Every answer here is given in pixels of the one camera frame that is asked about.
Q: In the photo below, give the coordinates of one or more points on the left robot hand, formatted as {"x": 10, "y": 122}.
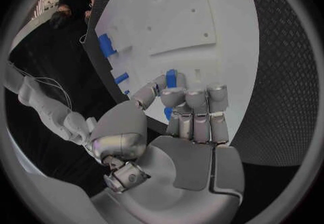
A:
{"x": 192, "y": 167}

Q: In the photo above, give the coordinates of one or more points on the person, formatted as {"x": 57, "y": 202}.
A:
{"x": 63, "y": 45}

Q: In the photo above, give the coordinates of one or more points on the small blue plug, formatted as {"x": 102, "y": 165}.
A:
{"x": 126, "y": 92}

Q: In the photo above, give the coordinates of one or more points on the blue short cylinder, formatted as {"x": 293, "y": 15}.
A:
{"x": 121, "y": 78}

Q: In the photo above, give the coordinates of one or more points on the white task board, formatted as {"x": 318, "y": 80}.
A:
{"x": 182, "y": 31}

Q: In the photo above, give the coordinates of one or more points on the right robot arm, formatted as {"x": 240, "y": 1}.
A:
{"x": 48, "y": 106}

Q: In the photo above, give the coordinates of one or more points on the blue block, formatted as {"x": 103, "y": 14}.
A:
{"x": 105, "y": 45}

